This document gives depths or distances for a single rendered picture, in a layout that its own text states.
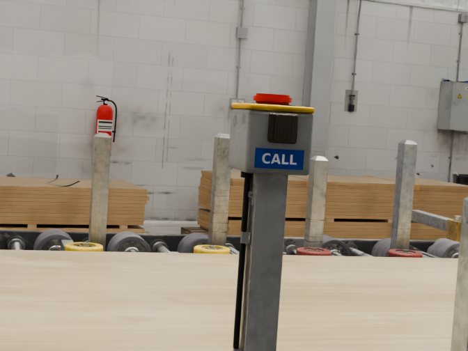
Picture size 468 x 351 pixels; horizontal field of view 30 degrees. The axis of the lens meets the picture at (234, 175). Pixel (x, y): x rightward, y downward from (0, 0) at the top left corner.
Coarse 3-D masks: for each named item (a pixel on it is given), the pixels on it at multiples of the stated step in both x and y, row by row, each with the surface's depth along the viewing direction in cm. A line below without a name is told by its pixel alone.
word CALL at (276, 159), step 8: (256, 152) 87; (264, 152) 88; (272, 152) 88; (280, 152) 88; (288, 152) 88; (296, 152) 89; (256, 160) 88; (264, 160) 88; (272, 160) 88; (280, 160) 88; (288, 160) 88; (296, 160) 89; (272, 168) 88; (280, 168) 88; (288, 168) 88; (296, 168) 89
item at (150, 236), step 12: (0, 240) 241; (24, 240) 243; (108, 240) 249; (168, 240) 253; (180, 240) 254; (228, 240) 258; (288, 240) 263; (300, 240) 264; (348, 240) 269; (360, 240) 270; (372, 240) 271; (420, 240) 276; (432, 240) 278
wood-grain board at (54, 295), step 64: (0, 256) 169; (64, 256) 174; (128, 256) 178; (192, 256) 183; (320, 256) 194; (0, 320) 121; (64, 320) 124; (128, 320) 126; (192, 320) 128; (320, 320) 134; (384, 320) 136; (448, 320) 139
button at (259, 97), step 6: (258, 96) 90; (264, 96) 89; (270, 96) 89; (276, 96) 89; (282, 96) 90; (288, 96) 90; (258, 102) 90; (264, 102) 90; (270, 102) 89; (276, 102) 89; (282, 102) 90; (288, 102) 91
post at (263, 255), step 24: (264, 192) 90; (264, 216) 90; (240, 240) 92; (264, 240) 90; (240, 264) 92; (264, 264) 91; (240, 288) 92; (264, 288) 91; (240, 312) 92; (264, 312) 91; (240, 336) 93; (264, 336) 91
